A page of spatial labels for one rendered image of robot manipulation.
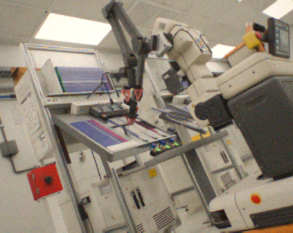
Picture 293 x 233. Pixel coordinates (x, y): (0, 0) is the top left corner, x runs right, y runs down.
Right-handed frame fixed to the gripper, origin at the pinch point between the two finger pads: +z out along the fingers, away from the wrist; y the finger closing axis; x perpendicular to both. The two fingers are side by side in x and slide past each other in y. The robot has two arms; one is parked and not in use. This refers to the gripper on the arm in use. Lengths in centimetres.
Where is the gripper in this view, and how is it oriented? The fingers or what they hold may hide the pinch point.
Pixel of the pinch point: (129, 124)
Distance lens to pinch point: 224.8
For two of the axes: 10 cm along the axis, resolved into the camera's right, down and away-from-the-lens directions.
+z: -2.0, 9.3, 3.0
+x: 7.2, 3.5, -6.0
